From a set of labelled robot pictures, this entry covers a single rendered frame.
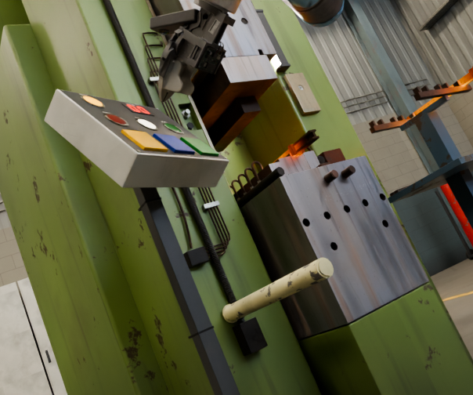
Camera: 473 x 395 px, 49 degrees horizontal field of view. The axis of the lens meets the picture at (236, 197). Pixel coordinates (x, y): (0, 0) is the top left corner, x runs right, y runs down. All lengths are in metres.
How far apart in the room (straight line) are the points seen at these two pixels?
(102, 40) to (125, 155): 0.76
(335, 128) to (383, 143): 7.95
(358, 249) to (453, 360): 0.43
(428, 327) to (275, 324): 0.45
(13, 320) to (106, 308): 4.98
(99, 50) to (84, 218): 0.59
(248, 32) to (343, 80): 8.45
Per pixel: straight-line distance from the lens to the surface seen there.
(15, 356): 6.73
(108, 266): 1.87
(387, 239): 1.65
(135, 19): 1.86
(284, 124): 2.01
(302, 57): 2.16
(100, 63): 1.71
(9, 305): 6.81
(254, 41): 1.84
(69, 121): 1.17
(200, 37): 1.04
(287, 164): 1.61
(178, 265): 1.19
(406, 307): 1.62
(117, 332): 1.83
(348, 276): 1.50
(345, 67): 10.46
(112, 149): 1.08
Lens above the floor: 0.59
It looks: 13 degrees up
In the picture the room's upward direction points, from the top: 24 degrees counter-clockwise
